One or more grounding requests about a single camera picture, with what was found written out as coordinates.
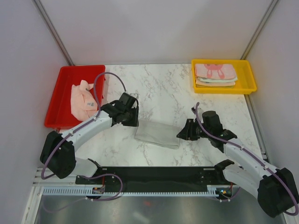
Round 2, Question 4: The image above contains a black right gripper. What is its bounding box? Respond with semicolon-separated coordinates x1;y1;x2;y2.
176;119;211;141

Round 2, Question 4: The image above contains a grey towel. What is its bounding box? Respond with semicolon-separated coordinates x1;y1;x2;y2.
135;120;180;149

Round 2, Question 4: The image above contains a light pink towel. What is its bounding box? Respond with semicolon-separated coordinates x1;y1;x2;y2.
71;80;98;121

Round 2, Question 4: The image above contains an orange fox towel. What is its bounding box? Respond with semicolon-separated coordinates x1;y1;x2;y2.
196;80;235;87

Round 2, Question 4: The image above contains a mint green towel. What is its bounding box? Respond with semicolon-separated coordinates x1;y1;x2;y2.
196;77;238;83

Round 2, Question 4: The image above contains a pink patterned towel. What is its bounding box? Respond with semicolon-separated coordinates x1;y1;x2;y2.
194;63;237;80

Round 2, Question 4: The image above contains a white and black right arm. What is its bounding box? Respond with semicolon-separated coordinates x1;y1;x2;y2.
177;119;299;217

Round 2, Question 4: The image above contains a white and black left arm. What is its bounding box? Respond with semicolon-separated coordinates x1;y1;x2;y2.
40;99;139;184

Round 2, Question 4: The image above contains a white towel label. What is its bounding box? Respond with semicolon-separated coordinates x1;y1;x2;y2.
86;102;97;110

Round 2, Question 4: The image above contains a red plastic bin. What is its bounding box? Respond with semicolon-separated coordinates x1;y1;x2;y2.
44;65;106;129

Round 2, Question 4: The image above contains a yellow plastic bin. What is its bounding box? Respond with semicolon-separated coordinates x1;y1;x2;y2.
191;59;257;95

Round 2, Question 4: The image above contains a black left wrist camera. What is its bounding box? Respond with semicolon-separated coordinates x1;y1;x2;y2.
119;92;139;109

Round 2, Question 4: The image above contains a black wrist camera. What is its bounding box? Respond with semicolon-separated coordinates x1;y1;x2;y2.
119;92;139;109
202;111;223;133

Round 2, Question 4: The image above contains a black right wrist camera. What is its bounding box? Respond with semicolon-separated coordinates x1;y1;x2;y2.
202;111;223;133

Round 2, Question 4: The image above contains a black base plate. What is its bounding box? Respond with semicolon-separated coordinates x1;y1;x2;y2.
74;166;242;193

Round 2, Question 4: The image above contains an aluminium frame rail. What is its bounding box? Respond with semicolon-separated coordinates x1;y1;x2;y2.
32;167;94;187

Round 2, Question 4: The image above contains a white slotted cable duct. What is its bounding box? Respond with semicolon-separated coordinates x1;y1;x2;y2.
42;185;224;197

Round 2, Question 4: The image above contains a left corner aluminium post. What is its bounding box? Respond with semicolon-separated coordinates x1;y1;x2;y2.
32;0;75;66

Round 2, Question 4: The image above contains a corner aluminium post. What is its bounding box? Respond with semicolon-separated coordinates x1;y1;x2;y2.
32;0;75;66
240;0;280;60

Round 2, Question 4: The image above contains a right corner aluminium post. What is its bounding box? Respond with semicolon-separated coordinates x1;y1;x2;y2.
240;0;280;60

